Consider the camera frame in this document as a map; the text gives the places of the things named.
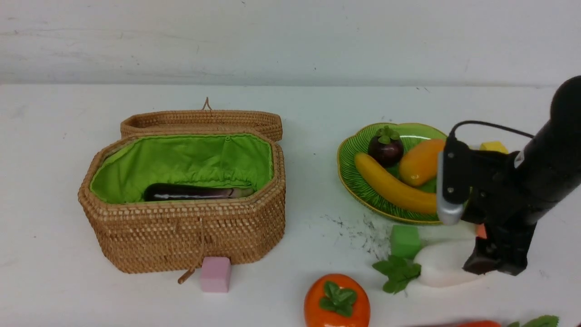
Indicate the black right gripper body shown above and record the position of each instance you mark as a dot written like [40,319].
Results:
[501,189]

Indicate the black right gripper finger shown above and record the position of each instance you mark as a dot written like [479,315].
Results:
[504,249]

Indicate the white toy radish with leaves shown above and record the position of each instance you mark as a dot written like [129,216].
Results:
[438,265]

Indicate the yellow toy banana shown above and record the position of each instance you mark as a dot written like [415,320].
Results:
[393,190]

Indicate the orange yellow toy mango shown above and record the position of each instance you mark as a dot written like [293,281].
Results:
[420,165]

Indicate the dark purple toy mangosteen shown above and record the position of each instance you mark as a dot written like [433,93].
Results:
[386,147]

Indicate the purple toy eggplant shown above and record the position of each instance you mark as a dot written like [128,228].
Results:
[179,192]

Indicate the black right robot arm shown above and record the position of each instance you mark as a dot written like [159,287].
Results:
[559,145]

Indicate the orange foam cube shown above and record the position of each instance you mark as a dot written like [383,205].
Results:
[480,231]

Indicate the yellow foam cube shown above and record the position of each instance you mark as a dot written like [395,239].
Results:
[495,146]

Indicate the green foam cube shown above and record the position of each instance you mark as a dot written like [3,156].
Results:
[405,241]

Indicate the green ribbed glass plate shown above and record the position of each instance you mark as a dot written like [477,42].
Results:
[411,135]

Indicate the orange toy persimmon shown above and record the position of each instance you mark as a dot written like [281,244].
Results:
[336,300]

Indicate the woven rattan basket lid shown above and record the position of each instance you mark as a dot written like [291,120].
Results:
[266,123]

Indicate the pink foam cube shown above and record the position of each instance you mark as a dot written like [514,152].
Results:
[215,274]

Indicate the woven rattan basket green lining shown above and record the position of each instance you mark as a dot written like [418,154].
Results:
[143,237]

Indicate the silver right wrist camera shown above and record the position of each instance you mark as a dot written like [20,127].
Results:
[453,180]

